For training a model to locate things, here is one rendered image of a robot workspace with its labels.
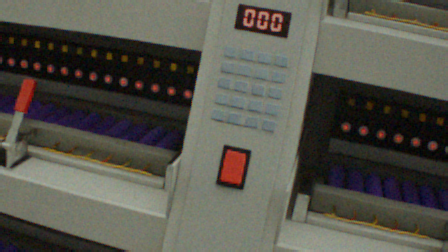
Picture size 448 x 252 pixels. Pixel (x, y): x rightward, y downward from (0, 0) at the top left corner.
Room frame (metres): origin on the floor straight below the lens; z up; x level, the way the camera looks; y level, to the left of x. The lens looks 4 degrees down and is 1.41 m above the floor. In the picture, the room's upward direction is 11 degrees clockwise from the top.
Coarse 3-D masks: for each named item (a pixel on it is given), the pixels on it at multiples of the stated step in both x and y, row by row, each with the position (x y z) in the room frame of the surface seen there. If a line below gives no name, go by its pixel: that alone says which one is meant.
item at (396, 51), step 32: (352, 0) 0.50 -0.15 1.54; (384, 0) 0.49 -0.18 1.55; (416, 0) 0.58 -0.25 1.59; (320, 32) 0.44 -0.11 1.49; (352, 32) 0.43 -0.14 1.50; (384, 32) 0.43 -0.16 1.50; (416, 32) 0.46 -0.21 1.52; (320, 64) 0.45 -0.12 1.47; (352, 64) 0.44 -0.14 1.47; (384, 64) 0.43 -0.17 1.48; (416, 64) 0.42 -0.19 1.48
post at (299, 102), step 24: (216, 0) 0.46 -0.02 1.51; (312, 0) 0.44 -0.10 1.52; (216, 24) 0.46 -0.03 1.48; (312, 24) 0.44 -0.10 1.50; (312, 48) 0.44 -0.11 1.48; (192, 120) 0.46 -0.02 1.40; (288, 120) 0.44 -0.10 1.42; (192, 144) 0.46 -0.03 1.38; (288, 144) 0.44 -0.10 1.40; (288, 168) 0.44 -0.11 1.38; (168, 240) 0.46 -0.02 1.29; (264, 240) 0.44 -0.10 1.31
